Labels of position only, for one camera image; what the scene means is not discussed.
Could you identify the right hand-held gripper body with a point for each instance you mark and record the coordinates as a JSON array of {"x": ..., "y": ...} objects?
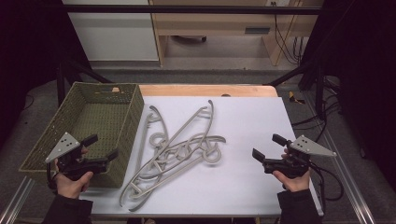
[{"x": 306, "y": 146}]

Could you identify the black curtain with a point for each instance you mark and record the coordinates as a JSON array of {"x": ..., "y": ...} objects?
[
  {"x": 367, "y": 77},
  {"x": 28, "y": 46}
]

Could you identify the green woven basket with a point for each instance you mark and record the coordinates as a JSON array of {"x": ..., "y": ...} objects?
[{"x": 93, "y": 118}]

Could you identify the light wooden desk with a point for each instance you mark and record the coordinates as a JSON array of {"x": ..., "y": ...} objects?
[{"x": 218, "y": 21}]

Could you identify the aluminium rail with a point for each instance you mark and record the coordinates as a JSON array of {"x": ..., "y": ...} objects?
[
  {"x": 348, "y": 180},
  {"x": 15, "y": 202}
]

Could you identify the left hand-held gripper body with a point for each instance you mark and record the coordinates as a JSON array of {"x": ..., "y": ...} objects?
[{"x": 63, "y": 146}]

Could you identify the white table mat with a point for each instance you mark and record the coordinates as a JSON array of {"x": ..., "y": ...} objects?
[{"x": 249, "y": 130}]

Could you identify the wooden table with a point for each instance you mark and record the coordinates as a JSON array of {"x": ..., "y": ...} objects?
[{"x": 193, "y": 90}]

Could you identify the white cabinet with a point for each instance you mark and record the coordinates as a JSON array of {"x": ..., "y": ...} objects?
[{"x": 115, "y": 34}]

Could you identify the yellow and black tool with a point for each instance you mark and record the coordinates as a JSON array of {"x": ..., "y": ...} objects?
[{"x": 292, "y": 97}]

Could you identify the black metal stand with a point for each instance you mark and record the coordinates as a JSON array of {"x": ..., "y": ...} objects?
[
  {"x": 60, "y": 84},
  {"x": 319, "y": 90}
]

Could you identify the person's left hand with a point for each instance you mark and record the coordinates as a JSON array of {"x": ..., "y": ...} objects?
[{"x": 73, "y": 188}]

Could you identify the black horizontal frame bar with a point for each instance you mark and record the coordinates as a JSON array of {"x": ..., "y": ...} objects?
[{"x": 186, "y": 9}]

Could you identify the person's right hand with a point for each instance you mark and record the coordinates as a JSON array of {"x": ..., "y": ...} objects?
[{"x": 295, "y": 184}]

